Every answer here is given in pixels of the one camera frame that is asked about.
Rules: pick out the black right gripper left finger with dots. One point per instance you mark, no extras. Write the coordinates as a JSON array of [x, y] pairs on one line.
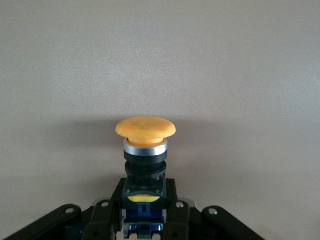
[[100, 222]]

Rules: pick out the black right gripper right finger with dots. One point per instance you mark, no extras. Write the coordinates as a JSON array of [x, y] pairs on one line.
[[185, 222]]

